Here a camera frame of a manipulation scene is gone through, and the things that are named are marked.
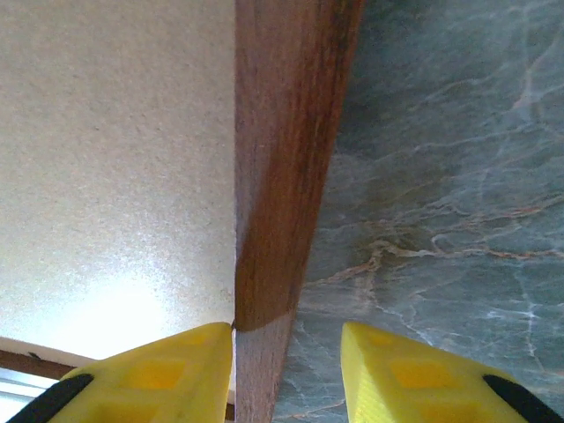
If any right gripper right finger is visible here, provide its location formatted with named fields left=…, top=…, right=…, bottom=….
left=341, top=321, right=563, bottom=423

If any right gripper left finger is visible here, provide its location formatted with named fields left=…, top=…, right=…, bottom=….
left=8, top=321, right=234, bottom=423

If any brown wooden picture frame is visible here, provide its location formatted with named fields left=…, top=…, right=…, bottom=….
left=0, top=0, right=366, bottom=423

